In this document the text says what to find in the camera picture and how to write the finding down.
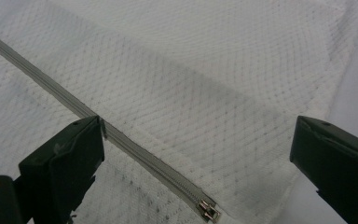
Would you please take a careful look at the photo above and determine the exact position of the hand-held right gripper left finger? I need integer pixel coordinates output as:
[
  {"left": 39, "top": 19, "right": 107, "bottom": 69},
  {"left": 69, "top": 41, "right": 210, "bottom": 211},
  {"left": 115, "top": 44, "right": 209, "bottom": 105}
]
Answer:
[{"left": 18, "top": 115, "right": 105, "bottom": 224}]

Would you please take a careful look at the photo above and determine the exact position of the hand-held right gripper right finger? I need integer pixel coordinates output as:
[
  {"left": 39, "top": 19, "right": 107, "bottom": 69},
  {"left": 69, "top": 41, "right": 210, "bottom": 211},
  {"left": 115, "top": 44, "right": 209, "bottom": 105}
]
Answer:
[{"left": 289, "top": 115, "right": 358, "bottom": 224}]

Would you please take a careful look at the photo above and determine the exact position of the zipper slider with pull tab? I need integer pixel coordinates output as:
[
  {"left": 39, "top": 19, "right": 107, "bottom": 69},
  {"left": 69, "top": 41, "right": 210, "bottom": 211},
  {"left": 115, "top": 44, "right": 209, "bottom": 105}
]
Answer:
[{"left": 197, "top": 199, "right": 222, "bottom": 224}]

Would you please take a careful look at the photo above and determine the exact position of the white mesh cloth with zipper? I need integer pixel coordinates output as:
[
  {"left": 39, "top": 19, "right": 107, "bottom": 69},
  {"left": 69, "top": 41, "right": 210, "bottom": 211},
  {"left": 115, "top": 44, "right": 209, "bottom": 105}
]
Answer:
[{"left": 0, "top": 0, "right": 358, "bottom": 224}]

